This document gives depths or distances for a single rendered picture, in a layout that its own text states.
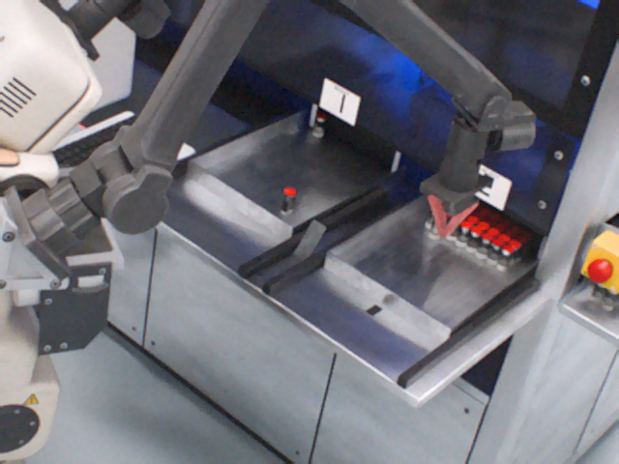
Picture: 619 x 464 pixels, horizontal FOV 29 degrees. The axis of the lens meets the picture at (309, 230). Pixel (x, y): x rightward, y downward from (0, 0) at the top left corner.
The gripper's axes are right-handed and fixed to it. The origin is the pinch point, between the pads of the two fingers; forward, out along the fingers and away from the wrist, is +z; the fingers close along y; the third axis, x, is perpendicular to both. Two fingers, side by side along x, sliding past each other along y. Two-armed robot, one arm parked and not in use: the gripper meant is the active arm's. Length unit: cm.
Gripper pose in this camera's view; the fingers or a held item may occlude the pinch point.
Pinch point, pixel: (443, 231)
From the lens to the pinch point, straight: 182.0
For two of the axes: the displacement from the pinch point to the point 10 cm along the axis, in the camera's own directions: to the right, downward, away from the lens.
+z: -1.4, 8.1, 5.7
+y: 6.5, -3.6, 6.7
